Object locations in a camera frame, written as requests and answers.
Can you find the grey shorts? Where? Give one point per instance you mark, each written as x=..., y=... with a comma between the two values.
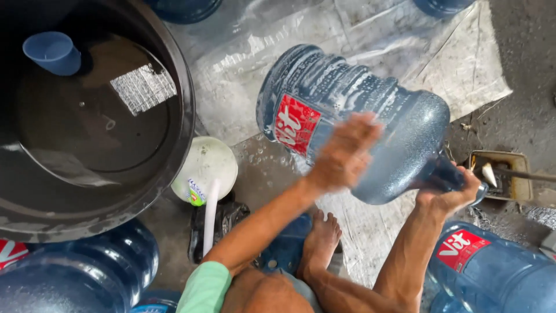
x=304, y=289

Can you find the person's right hand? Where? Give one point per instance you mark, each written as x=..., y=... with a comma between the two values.
x=447, y=198

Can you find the large black water barrel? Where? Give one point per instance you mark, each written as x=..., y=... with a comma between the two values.
x=87, y=130

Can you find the person's leg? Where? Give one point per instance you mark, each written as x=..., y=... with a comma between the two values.
x=260, y=292
x=323, y=252

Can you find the white plastic detergent tub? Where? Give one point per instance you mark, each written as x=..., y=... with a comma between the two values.
x=206, y=167

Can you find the person's left leg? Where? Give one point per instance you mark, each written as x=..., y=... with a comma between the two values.
x=260, y=292

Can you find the person's left fingers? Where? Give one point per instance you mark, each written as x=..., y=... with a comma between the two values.
x=360, y=128

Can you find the person's right leg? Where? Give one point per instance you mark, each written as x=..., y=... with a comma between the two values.
x=323, y=252

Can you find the person's right fingers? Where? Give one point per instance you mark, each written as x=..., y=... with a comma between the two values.
x=472, y=182

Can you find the blue plastic stool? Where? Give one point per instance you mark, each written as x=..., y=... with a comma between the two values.
x=284, y=245

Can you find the white pointed plastic piece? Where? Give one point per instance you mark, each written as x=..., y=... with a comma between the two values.
x=489, y=174

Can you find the black plastic bag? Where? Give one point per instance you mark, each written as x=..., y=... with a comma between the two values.
x=230, y=221

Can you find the rusty metal drain box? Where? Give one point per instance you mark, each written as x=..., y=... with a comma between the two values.
x=514, y=178

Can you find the thin metal rod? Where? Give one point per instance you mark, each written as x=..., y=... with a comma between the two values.
x=527, y=175

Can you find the blue plastic scoop cup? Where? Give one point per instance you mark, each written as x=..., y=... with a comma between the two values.
x=53, y=53

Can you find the person's left hand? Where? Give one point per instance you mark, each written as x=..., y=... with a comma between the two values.
x=343, y=156

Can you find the green shirt sleeve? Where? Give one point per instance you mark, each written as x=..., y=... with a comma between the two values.
x=204, y=289

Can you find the soapy blue water jug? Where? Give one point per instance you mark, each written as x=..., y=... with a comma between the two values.
x=391, y=126

